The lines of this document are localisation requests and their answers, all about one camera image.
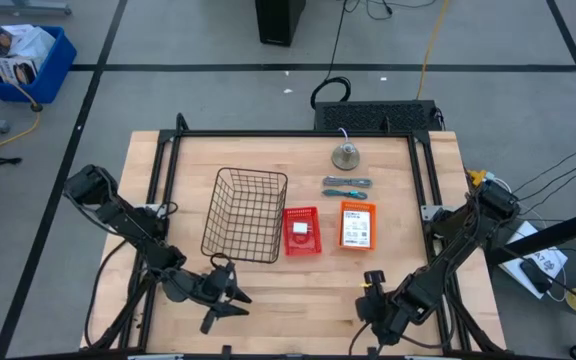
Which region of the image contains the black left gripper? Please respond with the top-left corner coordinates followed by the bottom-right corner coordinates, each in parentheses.
top-left (195, 262), bottom-right (253, 335)

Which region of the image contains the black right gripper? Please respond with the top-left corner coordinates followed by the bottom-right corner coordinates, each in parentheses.
top-left (355, 269), bottom-right (405, 347)

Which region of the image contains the blue plastic bin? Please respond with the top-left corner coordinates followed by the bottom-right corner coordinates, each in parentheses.
top-left (0, 24), bottom-right (78, 105)

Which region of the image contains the orange plastic tray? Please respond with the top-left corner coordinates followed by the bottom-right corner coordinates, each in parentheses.
top-left (338, 200), bottom-right (378, 252)

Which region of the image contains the red plastic tray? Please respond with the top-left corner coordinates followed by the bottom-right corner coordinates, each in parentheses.
top-left (282, 206), bottom-right (323, 257)

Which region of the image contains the round metal weight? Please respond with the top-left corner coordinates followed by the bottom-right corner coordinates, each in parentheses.
top-left (330, 141), bottom-right (362, 172)

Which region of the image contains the yellow plug connector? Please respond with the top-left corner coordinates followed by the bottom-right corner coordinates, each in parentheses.
top-left (467, 169), bottom-right (489, 188)

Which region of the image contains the black handheld device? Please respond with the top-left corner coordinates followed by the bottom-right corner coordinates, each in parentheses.
top-left (519, 257), bottom-right (554, 294)

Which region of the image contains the black vented equipment case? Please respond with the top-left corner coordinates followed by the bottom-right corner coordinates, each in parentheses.
top-left (313, 99), bottom-right (443, 133)

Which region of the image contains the white paper sheet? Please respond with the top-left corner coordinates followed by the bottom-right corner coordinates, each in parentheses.
top-left (498, 220), bottom-right (569, 300)

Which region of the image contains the black diagonal beam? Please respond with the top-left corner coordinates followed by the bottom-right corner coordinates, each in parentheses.
top-left (486, 203), bottom-right (576, 266)

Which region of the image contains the black computer tower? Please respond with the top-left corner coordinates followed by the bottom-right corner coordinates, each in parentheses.
top-left (254, 0), bottom-right (307, 48)

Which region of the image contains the printed cardboard box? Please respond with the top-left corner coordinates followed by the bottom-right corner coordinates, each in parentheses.
top-left (0, 56), bottom-right (39, 86)

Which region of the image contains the white cardboard box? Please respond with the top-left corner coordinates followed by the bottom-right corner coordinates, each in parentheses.
top-left (0, 23), bottom-right (57, 65)

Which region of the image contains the teal bundled cable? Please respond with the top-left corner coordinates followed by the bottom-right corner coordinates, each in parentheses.
top-left (322, 188), bottom-right (369, 201)

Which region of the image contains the grey bundled cable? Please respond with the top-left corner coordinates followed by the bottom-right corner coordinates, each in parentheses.
top-left (322, 175), bottom-right (373, 189)

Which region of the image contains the black wire basket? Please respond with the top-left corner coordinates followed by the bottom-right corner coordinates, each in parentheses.
top-left (200, 166), bottom-right (289, 265)

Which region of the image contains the black metal table frame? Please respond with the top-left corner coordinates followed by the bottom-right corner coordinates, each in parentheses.
top-left (137, 112), bottom-right (474, 360)

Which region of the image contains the black coiled floor cable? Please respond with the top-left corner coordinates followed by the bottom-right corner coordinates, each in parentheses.
top-left (310, 0), bottom-right (353, 110)

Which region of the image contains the yellow floor cable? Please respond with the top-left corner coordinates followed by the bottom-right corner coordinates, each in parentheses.
top-left (0, 42), bottom-right (42, 159)
top-left (415, 0), bottom-right (452, 100)

